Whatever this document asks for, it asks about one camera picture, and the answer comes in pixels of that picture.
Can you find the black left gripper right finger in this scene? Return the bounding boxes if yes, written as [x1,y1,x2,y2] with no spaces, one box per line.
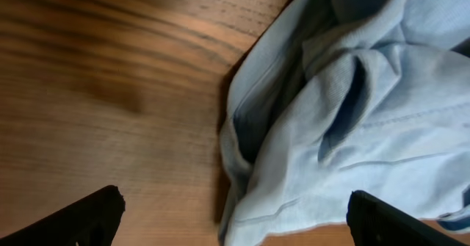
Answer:
[347,190,464,246]

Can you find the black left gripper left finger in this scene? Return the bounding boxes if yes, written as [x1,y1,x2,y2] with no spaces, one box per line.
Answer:
[1,185,126,246]

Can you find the light blue printed t-shirt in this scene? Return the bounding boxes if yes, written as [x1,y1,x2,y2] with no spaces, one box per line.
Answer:
[219,0,469,245]

